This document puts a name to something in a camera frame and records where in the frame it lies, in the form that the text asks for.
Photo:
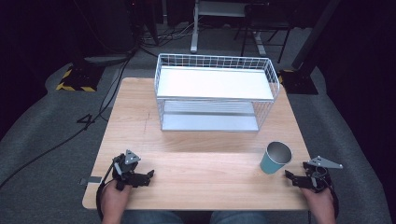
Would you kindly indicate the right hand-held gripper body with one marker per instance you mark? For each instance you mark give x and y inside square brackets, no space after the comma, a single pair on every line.
[319,175]

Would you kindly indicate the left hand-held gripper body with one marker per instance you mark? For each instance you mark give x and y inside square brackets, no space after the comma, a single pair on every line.
[126,168]

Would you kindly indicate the teal paper cup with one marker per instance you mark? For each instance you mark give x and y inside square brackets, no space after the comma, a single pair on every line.
[275,158]

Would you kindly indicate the person's right hand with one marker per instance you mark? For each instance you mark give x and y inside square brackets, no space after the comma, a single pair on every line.
[319,203]

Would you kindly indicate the person's left hand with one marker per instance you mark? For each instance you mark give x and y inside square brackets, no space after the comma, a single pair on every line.
[114,199]

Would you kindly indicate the person's left jeans leg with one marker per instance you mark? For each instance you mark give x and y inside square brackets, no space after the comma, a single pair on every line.
[152,217]

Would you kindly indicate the person's jeans leg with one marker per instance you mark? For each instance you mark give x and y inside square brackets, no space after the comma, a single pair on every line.
[238,217]
[152,217]

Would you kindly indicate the grey tape strip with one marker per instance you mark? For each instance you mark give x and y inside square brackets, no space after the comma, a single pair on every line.
[90,180]

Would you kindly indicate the person's right jeans leg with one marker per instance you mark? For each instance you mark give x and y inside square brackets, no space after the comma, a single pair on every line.
[238,217]

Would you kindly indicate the black yellow striped stand base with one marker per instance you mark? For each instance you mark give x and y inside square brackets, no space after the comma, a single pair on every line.
[79,79]
[299,82]

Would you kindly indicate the dark slanted stand pole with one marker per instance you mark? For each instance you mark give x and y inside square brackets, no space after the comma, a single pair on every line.
[313,34]

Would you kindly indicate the white metal stand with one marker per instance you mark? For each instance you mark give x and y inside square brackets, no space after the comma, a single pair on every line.
[195,28]

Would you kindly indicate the black metal frame stand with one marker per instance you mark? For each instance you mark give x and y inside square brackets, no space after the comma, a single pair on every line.
[264,21]

